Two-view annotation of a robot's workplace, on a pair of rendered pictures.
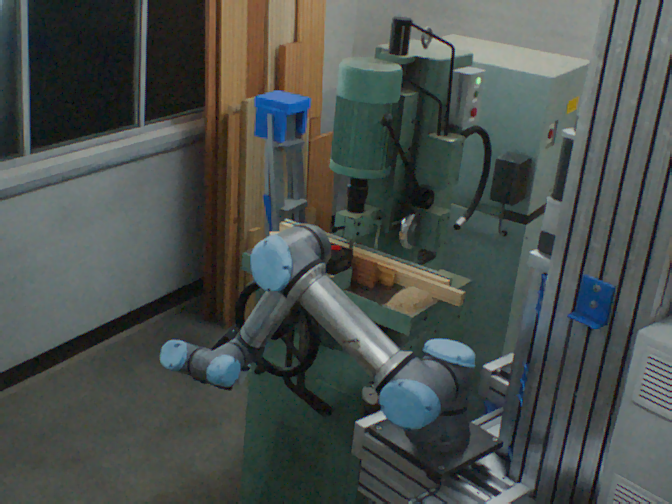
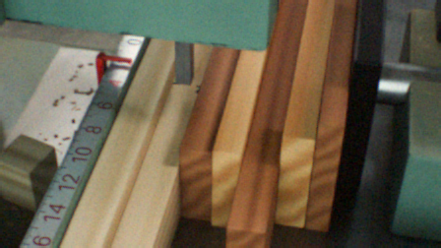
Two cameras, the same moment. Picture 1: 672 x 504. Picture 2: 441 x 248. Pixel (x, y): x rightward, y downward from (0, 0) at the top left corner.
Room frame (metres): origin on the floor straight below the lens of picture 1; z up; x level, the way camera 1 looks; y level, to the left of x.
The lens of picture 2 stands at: (2.82, 0.30, 1.23)
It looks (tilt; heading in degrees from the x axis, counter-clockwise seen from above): 41 degrees down; 247
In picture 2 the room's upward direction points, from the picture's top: 1 degrees clockwise
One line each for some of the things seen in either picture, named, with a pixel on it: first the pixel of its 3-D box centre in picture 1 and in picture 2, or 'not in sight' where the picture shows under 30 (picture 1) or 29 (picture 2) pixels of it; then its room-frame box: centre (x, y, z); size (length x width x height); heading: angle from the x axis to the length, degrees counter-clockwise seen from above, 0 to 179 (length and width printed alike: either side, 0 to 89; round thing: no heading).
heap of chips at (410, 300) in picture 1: (411, 296); not in sight; (2.48, -0.22, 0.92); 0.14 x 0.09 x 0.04; 147
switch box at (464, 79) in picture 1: (465, 96); not in sight; (2.89, -0.33, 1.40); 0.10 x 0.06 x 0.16; 147
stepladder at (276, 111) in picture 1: (283, 241); not in sight; (3.62, 0.22, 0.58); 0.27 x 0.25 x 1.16; 63
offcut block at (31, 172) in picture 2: not in sight; (29, 172); (2.79, -0.13, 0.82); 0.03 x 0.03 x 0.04; 41
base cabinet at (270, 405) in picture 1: (352, 406); not in sight; (2.80, -0.10, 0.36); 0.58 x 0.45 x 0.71; 147
